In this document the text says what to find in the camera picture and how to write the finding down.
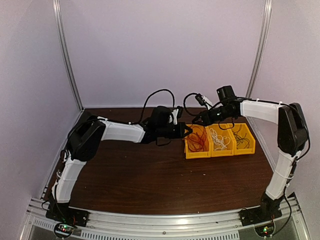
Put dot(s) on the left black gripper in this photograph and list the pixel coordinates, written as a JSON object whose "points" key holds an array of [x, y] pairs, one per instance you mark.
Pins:
{"points": [[182, 125]]}

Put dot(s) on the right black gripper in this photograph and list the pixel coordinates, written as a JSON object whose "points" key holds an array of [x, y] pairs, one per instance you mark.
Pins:
{"points": [[206, 117]]}

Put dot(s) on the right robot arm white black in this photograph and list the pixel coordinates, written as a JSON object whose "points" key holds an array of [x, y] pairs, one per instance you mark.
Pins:
{"points": [[292, 134]]}

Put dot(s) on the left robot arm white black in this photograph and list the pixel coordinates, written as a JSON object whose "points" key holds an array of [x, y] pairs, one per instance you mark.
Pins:
{"points": [[84, 139]]}

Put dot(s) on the left yellow bin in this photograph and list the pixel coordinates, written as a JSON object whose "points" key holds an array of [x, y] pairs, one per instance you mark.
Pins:
{"points": [[197, 144]]}

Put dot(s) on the yellow bin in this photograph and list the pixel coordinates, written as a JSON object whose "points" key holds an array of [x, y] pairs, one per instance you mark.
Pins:
{"points": [[221, 139], [197, 144], [245, 143]]}

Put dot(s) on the middle yellow bin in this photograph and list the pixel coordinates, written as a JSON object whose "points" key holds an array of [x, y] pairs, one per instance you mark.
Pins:
{"points": [[221, 139]]}

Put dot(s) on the right yellow bin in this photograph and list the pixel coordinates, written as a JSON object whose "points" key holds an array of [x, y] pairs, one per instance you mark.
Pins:
{"points": [[245, 143]]}

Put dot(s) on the right circuit board with leds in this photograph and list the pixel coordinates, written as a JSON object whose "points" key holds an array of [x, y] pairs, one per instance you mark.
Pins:
{"points": [[264, 230]]}

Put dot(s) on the circuit board with leds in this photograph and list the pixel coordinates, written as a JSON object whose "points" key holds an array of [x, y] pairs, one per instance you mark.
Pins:
{"points": [[63, 230], [264, 230]]}

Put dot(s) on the left circuit board with leds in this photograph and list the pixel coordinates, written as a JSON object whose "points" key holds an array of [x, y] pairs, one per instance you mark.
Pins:
{"points": [[63, 230]]}

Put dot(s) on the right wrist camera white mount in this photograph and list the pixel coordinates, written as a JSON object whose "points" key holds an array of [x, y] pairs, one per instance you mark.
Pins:
{"points": [[203, 101]]}

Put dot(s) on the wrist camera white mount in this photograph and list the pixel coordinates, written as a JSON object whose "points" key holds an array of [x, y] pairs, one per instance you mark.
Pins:
{"points": [[203, 101], [175, 114]]}

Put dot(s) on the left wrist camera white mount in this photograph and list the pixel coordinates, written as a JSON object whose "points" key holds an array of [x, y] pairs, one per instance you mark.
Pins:
{"points": [[175, 114]]}

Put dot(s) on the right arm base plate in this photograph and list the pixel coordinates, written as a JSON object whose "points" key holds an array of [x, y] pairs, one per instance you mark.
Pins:
{"points": [[258, 214]]}

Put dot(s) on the front aluminium rail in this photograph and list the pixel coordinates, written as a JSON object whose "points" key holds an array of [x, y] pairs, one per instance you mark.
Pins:
{"points": [[221, 225]]}

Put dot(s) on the right aluminium frame post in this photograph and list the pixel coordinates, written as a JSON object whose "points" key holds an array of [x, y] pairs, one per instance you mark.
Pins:
{"points": [[264, 31]]}

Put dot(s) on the aluminium frame post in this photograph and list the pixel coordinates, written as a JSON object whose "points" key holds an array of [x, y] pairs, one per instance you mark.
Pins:
{"points": [[65, 53], [264, 31]]}

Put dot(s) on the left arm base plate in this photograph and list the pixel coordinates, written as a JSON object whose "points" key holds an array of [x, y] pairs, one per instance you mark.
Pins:
{"points": [[70, 216]]}

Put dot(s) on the left aluminium frame post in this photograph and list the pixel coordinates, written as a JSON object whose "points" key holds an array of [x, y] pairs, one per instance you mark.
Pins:
{"points": [[65, 53]]}

